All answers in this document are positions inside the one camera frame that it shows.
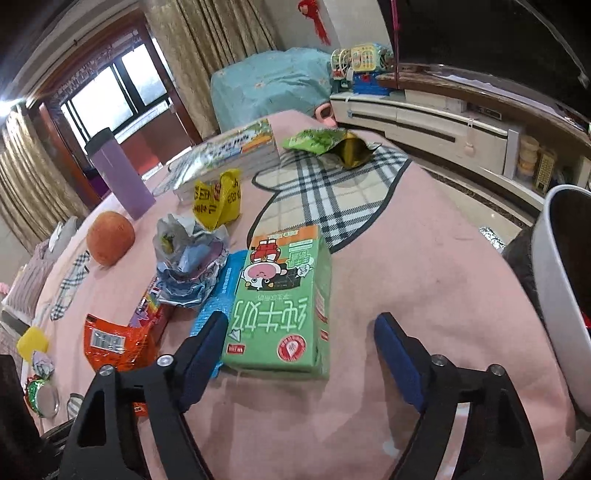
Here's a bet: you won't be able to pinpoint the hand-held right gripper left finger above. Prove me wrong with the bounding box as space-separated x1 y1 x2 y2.
59 311 229 480

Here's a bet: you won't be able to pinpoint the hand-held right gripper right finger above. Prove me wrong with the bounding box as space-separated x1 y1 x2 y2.
374 313 546 480

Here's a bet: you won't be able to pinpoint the light blue packet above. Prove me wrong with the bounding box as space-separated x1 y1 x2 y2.
191 250 248 371

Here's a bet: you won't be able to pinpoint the red snack wrapper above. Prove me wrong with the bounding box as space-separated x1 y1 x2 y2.
83 314 163 416

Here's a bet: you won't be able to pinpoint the green milk carton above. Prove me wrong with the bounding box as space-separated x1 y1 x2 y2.
222 224 332 380

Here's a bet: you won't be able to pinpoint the blue silver wrapper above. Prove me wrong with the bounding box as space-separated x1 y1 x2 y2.
154 213 230 308

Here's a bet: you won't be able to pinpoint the yellow snack wrapper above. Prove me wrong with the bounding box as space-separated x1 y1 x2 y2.
193 169 243 232

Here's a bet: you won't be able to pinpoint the white bin black liner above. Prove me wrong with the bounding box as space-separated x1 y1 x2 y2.
501 185 591 425

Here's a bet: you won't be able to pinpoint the green snack can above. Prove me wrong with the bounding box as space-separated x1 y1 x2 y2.
25 376 60 419

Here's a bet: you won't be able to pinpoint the crumpled purple white wrapper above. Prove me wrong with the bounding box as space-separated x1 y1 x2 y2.
32 351 57 380

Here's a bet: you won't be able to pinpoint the purple rainbow wrapper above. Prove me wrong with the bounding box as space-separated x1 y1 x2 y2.
131 274 165 325

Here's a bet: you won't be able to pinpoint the orange fruit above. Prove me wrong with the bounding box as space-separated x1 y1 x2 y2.
87 211 136 267

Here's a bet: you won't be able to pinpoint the silver foil floor mat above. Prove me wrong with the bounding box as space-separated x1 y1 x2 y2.
480 226 505 251

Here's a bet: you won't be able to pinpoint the purple thermos bottle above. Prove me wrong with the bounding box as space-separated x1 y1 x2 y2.
84 130 157 221

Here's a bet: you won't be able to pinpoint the purple cloth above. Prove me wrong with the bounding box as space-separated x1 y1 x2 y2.
88 171 112 205

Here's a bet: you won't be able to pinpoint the picture book stack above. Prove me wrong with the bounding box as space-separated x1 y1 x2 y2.
152 119 280 204

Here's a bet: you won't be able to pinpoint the beige patterned curtain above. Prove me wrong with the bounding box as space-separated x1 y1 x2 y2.
0 104 91 252
141 0 283 136

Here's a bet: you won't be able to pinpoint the green snack packet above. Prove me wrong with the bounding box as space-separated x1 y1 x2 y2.
282 128 373 169

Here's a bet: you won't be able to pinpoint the wooden lattice box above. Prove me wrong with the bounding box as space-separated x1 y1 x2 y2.
535 150 557 193

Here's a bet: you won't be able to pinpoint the stacked small jars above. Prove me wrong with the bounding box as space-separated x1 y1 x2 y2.
517 136 541 179

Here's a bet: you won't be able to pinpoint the white television cabinet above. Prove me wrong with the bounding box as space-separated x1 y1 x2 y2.
329 62 591 209

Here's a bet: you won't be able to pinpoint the pink kettlebell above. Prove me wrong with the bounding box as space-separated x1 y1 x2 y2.
314 102 337 128

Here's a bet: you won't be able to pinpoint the teal cloth covered furniture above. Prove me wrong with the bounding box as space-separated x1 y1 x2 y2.
211 47 336 136

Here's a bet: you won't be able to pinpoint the colourful toy cash register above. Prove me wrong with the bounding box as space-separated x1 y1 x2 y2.
330 43 396 98

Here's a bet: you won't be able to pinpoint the black curved television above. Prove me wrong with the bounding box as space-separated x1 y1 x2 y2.
376 0 591 95

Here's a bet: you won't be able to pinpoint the wooden frame balcony window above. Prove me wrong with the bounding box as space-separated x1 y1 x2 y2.
39 14 204 185

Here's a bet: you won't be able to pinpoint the red hanging ornament string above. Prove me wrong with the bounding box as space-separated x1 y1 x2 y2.
298 0 331 45

